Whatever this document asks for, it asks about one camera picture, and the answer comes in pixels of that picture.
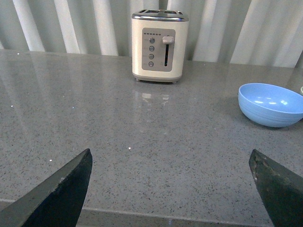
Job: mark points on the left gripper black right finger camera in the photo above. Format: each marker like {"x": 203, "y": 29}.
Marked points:
{"x": 280, "y": 189}

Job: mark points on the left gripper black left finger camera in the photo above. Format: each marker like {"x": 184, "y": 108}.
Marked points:
{"x": 57, "y": 201}

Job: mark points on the blue bowl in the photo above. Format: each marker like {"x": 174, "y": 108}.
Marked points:
{"x": 270, "y": 105}

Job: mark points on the cream toaster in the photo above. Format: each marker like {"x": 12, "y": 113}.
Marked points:
{"x": 159, "y": 40}

